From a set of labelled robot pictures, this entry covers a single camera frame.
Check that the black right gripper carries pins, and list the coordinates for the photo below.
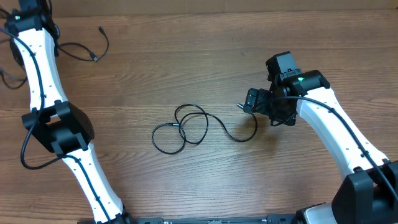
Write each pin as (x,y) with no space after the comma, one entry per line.
(288,117)

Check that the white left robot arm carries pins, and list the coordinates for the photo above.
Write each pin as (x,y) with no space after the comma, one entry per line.
(58,125)

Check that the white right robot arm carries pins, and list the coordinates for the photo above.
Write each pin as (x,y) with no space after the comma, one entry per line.
(368,193)

